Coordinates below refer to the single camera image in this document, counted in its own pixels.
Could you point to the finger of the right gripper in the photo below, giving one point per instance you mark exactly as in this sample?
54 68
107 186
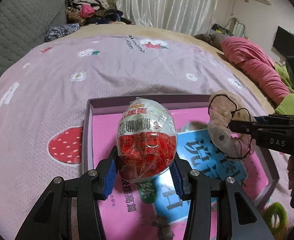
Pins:
247 127
275 119

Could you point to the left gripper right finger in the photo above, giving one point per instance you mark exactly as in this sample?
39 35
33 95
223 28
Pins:
194 186

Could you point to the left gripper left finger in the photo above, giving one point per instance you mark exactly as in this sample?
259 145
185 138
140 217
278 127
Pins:
93 186

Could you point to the beige organza scrunchie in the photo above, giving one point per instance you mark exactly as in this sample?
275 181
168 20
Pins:
223 108

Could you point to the red white chocolate egg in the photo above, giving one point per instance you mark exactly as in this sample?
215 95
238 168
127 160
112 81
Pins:
146 140

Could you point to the dark tray with pink book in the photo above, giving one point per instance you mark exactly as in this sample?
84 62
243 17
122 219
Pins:
152 209

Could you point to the pink rolled quilt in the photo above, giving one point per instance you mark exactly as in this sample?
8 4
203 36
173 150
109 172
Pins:
249 58

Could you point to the dark monitor screen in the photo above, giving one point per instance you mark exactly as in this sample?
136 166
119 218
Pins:
284 42

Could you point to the pink strawberry print blanket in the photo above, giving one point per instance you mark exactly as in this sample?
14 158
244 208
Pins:
46 92

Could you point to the white satin curtain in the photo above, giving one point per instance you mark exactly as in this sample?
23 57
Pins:
183 16

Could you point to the blue floral cloth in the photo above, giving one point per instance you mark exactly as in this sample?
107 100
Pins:
61 31

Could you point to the grey quilted headboard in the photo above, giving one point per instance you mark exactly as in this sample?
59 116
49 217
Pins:
23 26

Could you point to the pile of clothes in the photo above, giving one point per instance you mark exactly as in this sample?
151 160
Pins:
85 12

